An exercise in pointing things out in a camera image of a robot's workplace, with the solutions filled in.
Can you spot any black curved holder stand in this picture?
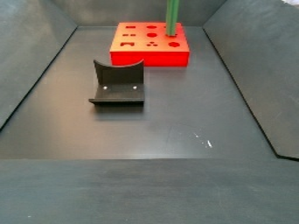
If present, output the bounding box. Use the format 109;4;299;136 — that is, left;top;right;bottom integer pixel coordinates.
88;60;145;105

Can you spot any red shape-sorter block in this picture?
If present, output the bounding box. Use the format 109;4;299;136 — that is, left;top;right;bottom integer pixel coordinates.
109;22;191;67

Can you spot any green star-profile peg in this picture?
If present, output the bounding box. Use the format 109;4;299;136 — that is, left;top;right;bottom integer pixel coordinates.
166;0;180;37

